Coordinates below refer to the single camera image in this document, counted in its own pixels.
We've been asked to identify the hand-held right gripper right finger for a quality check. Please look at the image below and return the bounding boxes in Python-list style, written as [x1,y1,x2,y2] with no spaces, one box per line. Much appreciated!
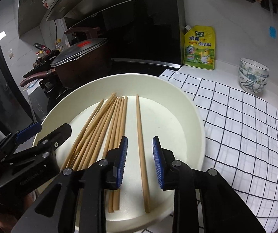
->
[152,136,267,233]

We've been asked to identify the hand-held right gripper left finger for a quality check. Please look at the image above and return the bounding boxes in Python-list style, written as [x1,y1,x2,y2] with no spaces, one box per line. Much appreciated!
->
[10,136,128,233]

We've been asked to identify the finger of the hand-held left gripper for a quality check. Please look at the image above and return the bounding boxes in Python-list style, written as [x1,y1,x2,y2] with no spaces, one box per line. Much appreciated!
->
[1,123,72,166]
[0,122,42,161]

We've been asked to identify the single wooden chopstick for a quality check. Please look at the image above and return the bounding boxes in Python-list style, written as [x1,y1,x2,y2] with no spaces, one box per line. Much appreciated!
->
[136,94,151,213]

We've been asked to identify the bunch of wooden chopsticks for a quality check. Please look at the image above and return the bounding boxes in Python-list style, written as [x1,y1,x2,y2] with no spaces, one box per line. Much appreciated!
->
[60,92,128,213]

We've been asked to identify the cream plastic basin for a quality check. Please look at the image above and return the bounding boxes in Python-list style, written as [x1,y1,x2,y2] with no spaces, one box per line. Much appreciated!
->
[32,74,206,230]

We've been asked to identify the black glass stove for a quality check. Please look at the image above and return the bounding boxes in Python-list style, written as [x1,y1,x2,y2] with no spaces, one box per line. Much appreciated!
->
[27,61,164,124]

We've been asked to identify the blue white card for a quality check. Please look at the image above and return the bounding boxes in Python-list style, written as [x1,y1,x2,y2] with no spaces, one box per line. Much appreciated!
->
[24,80,39,91]

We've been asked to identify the brown cooking pot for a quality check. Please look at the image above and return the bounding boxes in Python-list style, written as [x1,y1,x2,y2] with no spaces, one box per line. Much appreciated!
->
[20,37,111,90]

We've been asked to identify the dark sauce bottle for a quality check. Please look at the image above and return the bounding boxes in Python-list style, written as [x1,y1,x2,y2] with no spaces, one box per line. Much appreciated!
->
[36,51,46,65]

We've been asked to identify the grey pot lid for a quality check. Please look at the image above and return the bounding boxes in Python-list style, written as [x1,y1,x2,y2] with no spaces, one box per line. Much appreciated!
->
[50,37,108,68]

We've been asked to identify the white black-grid cloth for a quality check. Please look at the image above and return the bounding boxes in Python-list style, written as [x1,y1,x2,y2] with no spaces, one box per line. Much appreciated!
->
[139,69,278,233]

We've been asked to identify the yellow seasoning pouch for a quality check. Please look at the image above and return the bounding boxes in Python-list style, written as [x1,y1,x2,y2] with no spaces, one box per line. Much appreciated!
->
[183,25,216,71]

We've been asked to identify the black steel range hood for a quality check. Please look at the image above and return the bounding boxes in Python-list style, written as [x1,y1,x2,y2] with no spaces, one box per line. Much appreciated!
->
[18,0,185,70]

